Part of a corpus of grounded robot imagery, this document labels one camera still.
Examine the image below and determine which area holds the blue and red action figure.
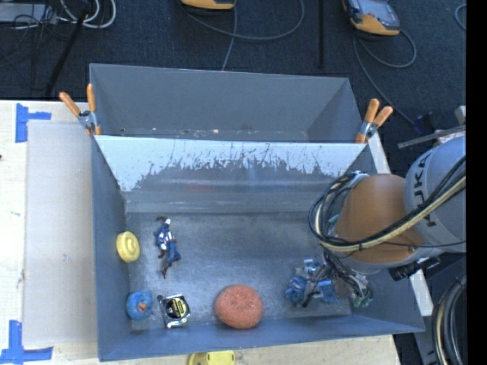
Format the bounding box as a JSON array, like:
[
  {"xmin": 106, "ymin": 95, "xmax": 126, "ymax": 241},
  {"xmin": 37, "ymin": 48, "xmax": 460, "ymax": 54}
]
[{"xmin": 153, "ymin": 216, "xmax": 183, "ymax": 280}]

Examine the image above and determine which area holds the black cylinder on white bracket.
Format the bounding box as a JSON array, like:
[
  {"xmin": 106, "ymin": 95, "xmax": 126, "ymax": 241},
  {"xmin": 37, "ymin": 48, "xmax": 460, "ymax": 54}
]
[{"xmin": 387, "ymin": 255, "xmax": 442, "ymax": 282}]

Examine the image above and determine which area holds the blue crumpled toy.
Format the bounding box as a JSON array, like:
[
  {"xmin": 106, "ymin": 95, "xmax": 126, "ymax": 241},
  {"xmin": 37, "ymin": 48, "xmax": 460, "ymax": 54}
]
[{"xmin": 285, "ymin": 275, "xmax": 312, "ymax": 304}]

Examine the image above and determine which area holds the black and yellow tape measure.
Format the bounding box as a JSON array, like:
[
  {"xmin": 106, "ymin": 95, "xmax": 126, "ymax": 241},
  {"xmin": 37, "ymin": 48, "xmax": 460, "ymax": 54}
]
[{"xmin": 158, "ymin": 294, "xmax": 191, "ymax": 329}]

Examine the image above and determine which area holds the pale wood flat board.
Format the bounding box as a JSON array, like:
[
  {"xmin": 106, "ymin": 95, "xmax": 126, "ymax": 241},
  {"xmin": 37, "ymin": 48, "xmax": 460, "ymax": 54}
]
[{"xmin": 21, "ymin": 119, "xmax": 100, "ymax": 351}]

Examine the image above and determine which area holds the blue rubber duck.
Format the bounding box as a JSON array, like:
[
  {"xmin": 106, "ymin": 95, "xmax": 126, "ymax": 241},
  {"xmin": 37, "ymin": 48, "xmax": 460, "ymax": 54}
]
[{"xmin": 126, "ymin": 290, "xmax": 154, "ymax": 322}]

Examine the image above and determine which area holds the yellow ring toy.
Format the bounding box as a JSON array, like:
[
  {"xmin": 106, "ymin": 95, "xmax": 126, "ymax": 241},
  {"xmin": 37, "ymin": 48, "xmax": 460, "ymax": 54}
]
[{"xmin": 116, "ymin": 230, "xmax": 141, "ymax": 263}]

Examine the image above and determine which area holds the orange round scouring pad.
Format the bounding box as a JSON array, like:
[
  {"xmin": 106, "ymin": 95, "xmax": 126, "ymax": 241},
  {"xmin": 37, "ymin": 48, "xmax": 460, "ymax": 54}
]
[{"xmin": 214, "ymin": 284, "xmax": 265, "ymax": 330}]

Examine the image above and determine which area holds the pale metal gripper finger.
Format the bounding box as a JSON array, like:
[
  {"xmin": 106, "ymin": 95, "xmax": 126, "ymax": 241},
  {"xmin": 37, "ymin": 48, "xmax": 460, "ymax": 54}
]
[
  {"xmin": 295, "ymin": 258, "xmax": 326, "ymax": 280},
  {"xmin": 302, "ymin": 279, "xmax": 336, "ymax": 308}
]

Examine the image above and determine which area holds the grey metal bin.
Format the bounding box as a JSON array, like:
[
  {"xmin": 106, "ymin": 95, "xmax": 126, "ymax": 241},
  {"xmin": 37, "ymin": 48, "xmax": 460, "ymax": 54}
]
[{"xmin": 88, "ymin": 62, "xmax": 426, "ymax": 363}]

